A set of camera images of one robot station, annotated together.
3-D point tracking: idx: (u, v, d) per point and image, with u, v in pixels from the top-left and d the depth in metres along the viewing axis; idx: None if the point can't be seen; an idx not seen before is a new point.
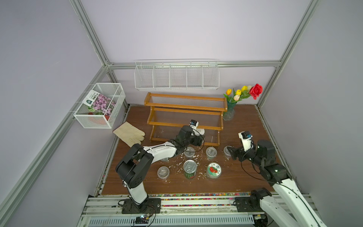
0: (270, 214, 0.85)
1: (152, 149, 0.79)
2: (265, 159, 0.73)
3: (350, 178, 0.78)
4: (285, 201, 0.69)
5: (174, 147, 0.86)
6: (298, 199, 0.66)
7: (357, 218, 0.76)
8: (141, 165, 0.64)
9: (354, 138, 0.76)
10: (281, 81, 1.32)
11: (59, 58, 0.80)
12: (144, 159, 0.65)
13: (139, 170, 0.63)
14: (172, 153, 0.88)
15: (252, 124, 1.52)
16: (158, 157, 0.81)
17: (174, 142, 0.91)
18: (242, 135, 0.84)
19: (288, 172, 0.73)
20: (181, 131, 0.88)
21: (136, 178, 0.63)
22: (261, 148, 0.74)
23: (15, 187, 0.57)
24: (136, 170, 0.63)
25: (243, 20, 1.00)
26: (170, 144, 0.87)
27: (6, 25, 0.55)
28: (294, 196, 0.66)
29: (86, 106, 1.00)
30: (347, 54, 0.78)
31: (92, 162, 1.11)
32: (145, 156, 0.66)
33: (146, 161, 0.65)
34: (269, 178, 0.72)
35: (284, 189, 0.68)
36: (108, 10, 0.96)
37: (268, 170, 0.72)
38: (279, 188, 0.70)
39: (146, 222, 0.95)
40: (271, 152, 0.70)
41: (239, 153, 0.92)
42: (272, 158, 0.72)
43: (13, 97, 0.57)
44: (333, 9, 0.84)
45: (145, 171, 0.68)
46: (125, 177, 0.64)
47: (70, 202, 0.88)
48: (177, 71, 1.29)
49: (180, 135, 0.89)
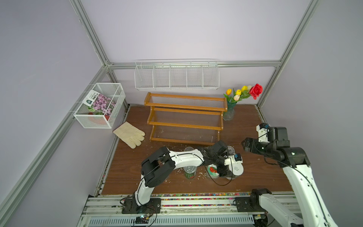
0: (270, 209, 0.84)
1: (177, 157, 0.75)
2: (277, 141, 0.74)
3: (350, 178, 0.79)
4: (294, 187, 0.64)
5: (200, 161, 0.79)
6: (310, 187, 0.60)
7: (357, 219, 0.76)
8: (163, 168, 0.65)
9: (355, 138, 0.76)
10: (281, 81, 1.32)
11: (59, 58, 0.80)
12: (166, 165, 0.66)
13: (159, 173, 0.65)
14: (198, 164, 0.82)
15: (252, 124, 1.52)
16: (181, 165, 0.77)
17: (204, 152, 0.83)
18: (259, 125, 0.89)
19: (306, 158, 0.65)
20: (216, 144, 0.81)
21: (154, 180, 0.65)
22: (271, 130, 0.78)
23: (14, 187, 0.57)
24: (155, 172, 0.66)
25: (242, 20, 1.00)
26: (197, 154, 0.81)
27: (6, 26, 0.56)
28: (306, 185, 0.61)
29: (86, 106, 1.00)
30: (347, 54, 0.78)
31: (91, 162, 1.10)
32: (168, 163, 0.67)
33: (167, 167, 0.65)
34: (281, 160, 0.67)
35: (296, 175, 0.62)
36: (107, 10, 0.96)
37: (283, 150, 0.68)
38: (290, 173, 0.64)
39: (146, 222, 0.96)
40: (281, 133, 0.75)
41: (251, 144, 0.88)
42: (284, 139, 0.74)
43: (13, 97, 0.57)
44: (333, 9, 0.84)
45: (165, 176, 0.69)
46: (146, 175, 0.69)
47: (70, 202, 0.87)
48: (177, 71, 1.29)
49: (213, 147, 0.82)
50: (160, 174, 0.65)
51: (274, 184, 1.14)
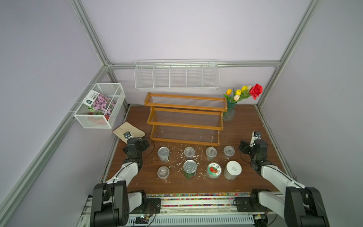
0: (269, 204, 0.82)
1: (118, 178, 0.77)
2: (258, 154, 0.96)
3: (349, 178, 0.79)
4: (268, 176, 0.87)
5: (134, 163, 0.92)
6: (276, 170, 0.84)
7: (357, 219, 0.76)
8: (118, 195, 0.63)
9: (354, 138, 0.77)
10: (281, 81, 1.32)
11: (59, 58, 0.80)
12: (117, 189, 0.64)
13: (120, 201, 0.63)
14: (137, 170, 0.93)
15: (252, 124, 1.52)
16: (126, 180, 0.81)
17: (130, 160, 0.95)
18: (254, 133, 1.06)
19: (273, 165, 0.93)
20: (129, 146, 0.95)
21: (123, 213, 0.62)
22: (256, 144, 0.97)
23: (13, 188, 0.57)
24: (116, 203, 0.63)
25: (243, 19, 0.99)
26: (128, 164, 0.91)
27: (6, 25, 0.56)
28: (273, 170, 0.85)
29: (86, 106, 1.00)
30: (348, 54, 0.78)
31: (91, 163, 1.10)
32: (116, 186, 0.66)
33: (121, 189, 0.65)
34: (257, 169, 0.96)
35: (266, 168, 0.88)
36: (107, 10, 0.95)
37: (258, 163, 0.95)
38: (264, 170, 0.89)
39: (146, 222, 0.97)
40: (263, 149, 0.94)
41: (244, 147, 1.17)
42: (263, 154, 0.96)
43: (12, 97, 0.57)
44: (333, 8, 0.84)
45: (127, 199, 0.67)
46: (109, 222, 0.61)
47: (70, 203, 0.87)
48: (177, 72, 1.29)
49: (131, 150, 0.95)
50: (121, 201, 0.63)
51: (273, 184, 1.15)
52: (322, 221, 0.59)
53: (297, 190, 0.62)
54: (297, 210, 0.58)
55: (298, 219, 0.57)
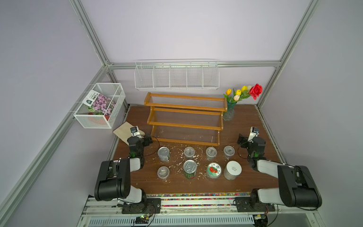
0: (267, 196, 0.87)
1: None
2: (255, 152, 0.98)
3: (349, 178, 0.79)
4: (264, 168, 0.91)
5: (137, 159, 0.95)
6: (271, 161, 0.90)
7: (358, 219, 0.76)
8: (122, 168, 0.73)
9: (354, 138, 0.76)
10: (281, 81, 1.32)
11: (59, 58, 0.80)
12: (122, 162, 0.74)
13: (123, 172, 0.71)
14: (139, 165, 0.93)
15: (252, 124, 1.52)
16: None
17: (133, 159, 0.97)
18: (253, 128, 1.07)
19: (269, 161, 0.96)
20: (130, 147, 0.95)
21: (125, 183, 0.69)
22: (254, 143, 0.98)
23: (14, 188, 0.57)
24: (119, 174, 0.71)
25: (243, 19, 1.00)
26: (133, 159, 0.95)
27: (6, 26, 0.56)
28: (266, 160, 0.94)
29: (86, 106, 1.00)
30: (348, 54, 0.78)
31: (91, 163, 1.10)
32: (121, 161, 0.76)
33: (125, 162, 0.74)
34: (254, 166, 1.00)
35: (260, 162, 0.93)
36: (108, 10, 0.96)
37: (254, 160, 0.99)
38: (261, 164, 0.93)
39: (146, 222, 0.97)
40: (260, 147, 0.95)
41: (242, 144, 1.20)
42: (260, 151, 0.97)
43: (12, 98, 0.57)
44: (333, 8, 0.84)
45: (128, 175, 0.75)
46: (111, 191, 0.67)
47: (70, 202, 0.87)
48: (177, 71, 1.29)
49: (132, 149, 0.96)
50: (125, 172, 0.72)
51: (273, 184, 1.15)
52: (315, 196, 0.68)
53: (288, 168, 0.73)
54: (290, 184, 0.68)
55: (292, 194, 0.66)
